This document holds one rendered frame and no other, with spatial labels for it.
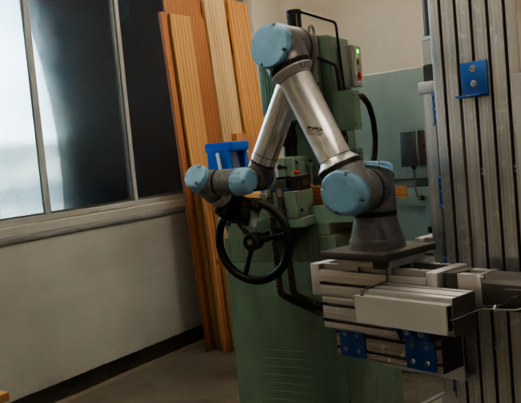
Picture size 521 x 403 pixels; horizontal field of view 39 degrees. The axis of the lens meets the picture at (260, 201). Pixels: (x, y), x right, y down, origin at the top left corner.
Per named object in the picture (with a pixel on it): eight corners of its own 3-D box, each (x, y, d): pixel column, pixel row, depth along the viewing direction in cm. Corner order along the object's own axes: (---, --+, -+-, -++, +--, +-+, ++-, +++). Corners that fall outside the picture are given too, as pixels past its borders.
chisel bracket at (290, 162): (278, 181, 269) (276, 158, 268) (294, 178, 281) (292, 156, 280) (296, 180, 265) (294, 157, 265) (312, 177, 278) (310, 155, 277)
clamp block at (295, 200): (260, 220, 250) (258, 193, 249) (278, 215, 262) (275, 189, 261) (299, 218, 243) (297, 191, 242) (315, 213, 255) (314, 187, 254)
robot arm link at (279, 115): (302, 24, 209) (247, 180, 224) (283, 20, 199) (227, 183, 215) (337, 38, 204) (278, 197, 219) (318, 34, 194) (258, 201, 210)
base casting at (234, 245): (225, 261, 270) (222, 237, 269) (292, 238, 320) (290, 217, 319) (338, 261, 248) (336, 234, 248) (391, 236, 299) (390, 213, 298)
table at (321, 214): (204, 230, 261) (202, 213, 261) (246, 220, 288) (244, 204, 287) (366, 225, 232) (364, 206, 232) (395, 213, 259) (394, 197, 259)
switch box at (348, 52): (340, 87, 288) (336, 45, 287) (349, 88, 296) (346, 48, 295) (354, 85, 285) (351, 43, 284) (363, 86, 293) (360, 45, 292)
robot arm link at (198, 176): (203, 187, 202) (178, 188, 206) (225, 202, 210) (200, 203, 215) (210, 161, 205) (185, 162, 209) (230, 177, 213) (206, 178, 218)
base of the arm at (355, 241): (417, 243, 198) (414, 206, 198) (382, 252, 188) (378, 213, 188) (374, 241, 209) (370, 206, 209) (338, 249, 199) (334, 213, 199)
